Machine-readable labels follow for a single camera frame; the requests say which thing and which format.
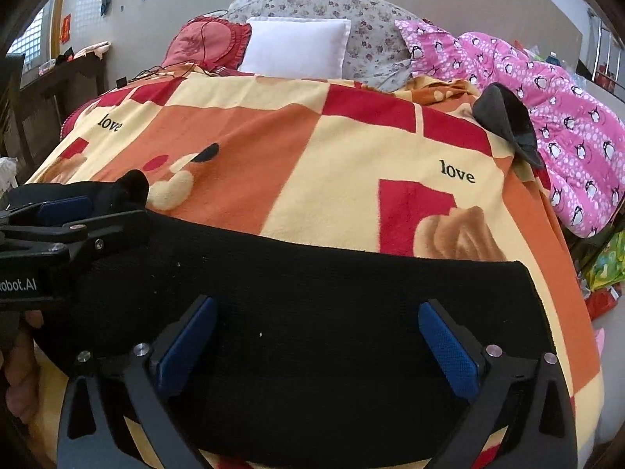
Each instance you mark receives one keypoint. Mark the white pillow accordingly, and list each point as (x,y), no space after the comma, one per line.
(296,48)

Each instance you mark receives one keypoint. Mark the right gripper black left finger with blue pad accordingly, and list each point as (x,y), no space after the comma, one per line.
(89,434)

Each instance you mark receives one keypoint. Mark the dark wooden desk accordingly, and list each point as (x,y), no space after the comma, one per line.
(40,107)

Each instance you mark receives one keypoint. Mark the red ruffled cushion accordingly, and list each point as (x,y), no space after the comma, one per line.
(209,42)

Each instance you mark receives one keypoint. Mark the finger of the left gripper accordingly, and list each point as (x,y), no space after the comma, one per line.
(63,222)

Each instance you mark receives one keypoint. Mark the black pants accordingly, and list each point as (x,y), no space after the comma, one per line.
(315,360)

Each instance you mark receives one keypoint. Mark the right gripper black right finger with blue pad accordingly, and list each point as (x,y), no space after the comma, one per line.
(541,435)

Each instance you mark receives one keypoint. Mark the red wall decoration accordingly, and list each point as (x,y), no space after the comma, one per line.
(64,34)

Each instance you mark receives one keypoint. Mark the dark grey cap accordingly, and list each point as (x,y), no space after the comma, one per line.
(501,112)

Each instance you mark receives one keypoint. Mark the floral padded headboard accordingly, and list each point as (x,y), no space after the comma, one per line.
(376,54)

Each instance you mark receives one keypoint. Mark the orange red love blanket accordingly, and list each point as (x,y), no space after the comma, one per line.
(336,164)

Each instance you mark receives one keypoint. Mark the person's left hand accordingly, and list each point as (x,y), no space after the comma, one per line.
(21,372)

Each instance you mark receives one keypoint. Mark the pink penguin quilt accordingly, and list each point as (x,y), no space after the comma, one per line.
(580,139)

